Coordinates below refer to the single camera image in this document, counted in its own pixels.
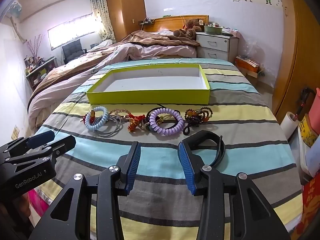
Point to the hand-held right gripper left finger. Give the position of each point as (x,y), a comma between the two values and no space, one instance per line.
(132,170)

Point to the wall fan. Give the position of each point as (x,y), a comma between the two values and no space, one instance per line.
(15,8)

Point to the wooden door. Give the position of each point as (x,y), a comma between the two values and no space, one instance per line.
(297,55)

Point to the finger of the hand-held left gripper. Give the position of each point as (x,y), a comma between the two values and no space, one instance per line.
(60,146)
(41,138)

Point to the patterned curtain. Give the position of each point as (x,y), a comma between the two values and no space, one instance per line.
(102,15)

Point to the orange box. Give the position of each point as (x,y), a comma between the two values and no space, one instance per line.
(247,65)

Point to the wooden headboard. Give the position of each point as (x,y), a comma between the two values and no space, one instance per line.
(170,23)

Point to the pink duvet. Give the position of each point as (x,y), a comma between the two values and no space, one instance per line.
(75,77)

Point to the wooden wardrobe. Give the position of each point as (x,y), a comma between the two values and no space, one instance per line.
(125,10)

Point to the dried flower branches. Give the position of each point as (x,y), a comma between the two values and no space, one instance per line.
(35,46)

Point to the red and gold ornament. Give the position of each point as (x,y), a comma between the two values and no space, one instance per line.
(135,123)

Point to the small red hair ornament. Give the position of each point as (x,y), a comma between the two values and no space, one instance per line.
(90,117)

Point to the pink plastic object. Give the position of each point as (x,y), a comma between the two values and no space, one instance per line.
(38,202)

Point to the brown teddy bear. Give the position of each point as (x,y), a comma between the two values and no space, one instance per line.
(188,30)

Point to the white drawer cabinet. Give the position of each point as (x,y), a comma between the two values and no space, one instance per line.
(215,45)

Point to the cluttered side shelf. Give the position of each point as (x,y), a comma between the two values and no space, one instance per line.
(37,72)

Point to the green plastic basin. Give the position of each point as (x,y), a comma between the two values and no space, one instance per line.
(212,30)

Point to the striped table cloth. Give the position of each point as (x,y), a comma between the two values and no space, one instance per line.
(105,150)

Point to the window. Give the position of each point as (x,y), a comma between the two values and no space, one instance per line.
(70,32)

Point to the yellow printed box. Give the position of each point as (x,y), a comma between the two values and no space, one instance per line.
(308,131)

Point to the white paper roll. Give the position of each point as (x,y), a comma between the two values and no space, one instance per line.
(288,125)

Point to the brown blanket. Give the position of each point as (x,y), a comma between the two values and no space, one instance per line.
(160,40)

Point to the lime green cardboard box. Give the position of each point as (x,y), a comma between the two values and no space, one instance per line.
(160,80)

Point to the black chair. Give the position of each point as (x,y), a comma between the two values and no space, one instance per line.
(72,50)

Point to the black smart band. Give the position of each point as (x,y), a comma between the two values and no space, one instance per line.
(201,135)

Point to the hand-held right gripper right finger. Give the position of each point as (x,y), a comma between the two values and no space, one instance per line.
(187,166)

